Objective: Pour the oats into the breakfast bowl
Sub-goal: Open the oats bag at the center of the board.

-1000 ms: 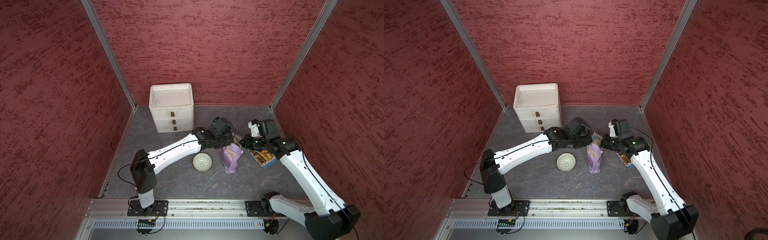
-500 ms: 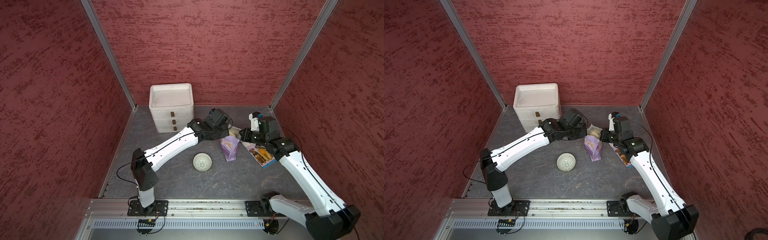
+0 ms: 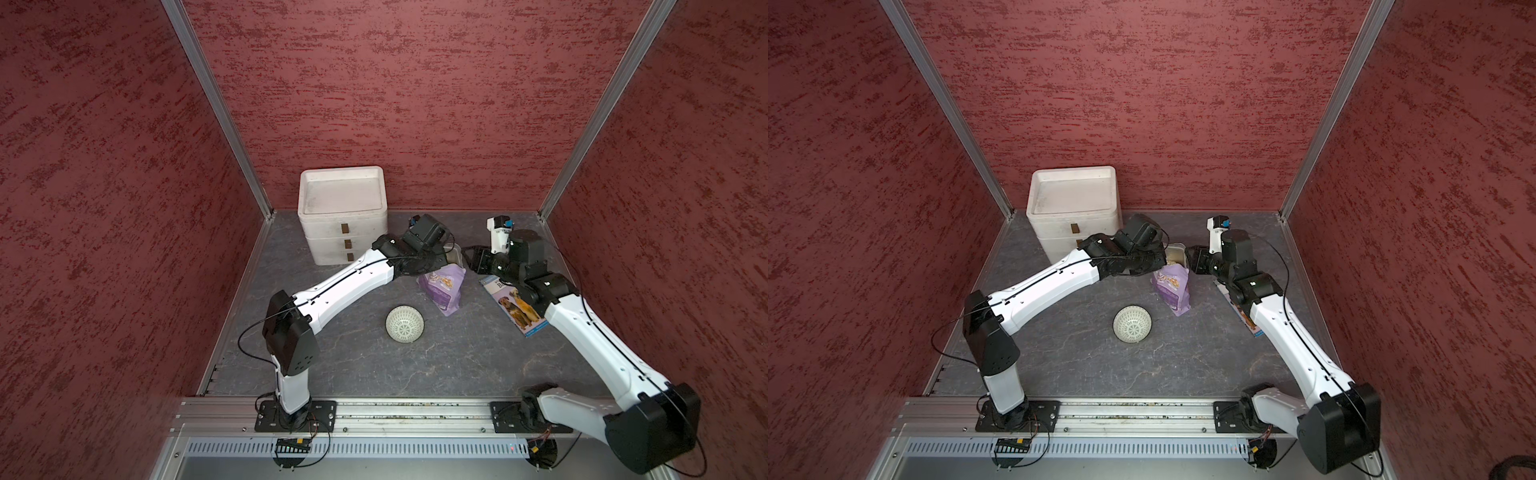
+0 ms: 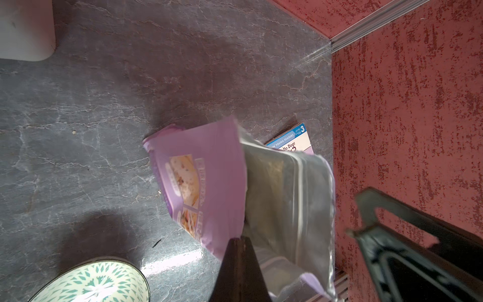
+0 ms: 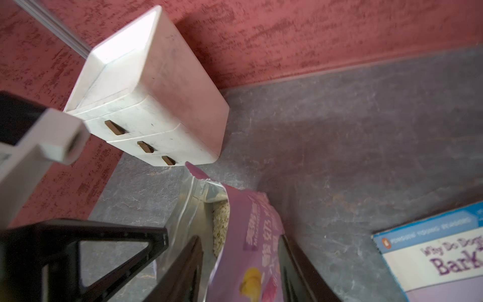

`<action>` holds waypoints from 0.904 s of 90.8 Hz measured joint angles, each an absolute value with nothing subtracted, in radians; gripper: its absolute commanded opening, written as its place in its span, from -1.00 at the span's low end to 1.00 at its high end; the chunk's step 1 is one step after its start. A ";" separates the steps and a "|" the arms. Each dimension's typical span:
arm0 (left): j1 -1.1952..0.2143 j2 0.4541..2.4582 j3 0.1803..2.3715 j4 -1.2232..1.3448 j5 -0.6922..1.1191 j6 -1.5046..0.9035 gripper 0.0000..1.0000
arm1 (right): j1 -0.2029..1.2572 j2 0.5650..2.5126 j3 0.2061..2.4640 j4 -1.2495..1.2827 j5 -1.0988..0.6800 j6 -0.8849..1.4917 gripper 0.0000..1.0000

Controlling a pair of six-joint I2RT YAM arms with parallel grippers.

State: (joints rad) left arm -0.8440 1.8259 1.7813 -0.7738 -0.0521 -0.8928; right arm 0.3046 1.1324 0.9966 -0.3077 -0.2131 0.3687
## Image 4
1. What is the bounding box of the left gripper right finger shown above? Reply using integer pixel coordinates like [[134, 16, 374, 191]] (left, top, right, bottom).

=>
[[348, 187, 482, 301]]

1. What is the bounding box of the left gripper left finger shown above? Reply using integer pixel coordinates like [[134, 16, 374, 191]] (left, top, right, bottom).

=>
[[210, 236, 272, 301]]

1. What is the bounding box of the purple oats bag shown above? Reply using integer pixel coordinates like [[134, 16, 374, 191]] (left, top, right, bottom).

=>
[[143, 117, 337, 299]]

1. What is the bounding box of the green patterned breakfast bowl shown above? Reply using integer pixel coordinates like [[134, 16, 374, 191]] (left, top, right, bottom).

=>
[[30, 258, 150, 302]]

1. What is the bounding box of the dog book Why Dogs Bark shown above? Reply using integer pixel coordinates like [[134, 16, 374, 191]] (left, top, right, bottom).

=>
[[266, 123, 314, 155]]

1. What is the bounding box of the white three-drawer storage box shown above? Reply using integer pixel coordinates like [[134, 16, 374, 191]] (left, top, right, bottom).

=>
[[1, 0, 56, 62]]

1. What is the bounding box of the right corner aluminium post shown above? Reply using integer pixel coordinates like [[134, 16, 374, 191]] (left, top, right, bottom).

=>
[[330, 0, 429, 54]]

